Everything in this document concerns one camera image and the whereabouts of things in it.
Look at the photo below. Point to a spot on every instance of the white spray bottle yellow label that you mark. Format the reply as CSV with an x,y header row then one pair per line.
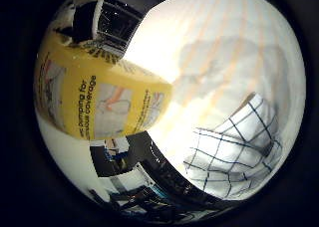
x,y
76,97

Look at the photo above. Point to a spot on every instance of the white cloth blue grid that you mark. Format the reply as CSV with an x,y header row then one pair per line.
x,y
232,150

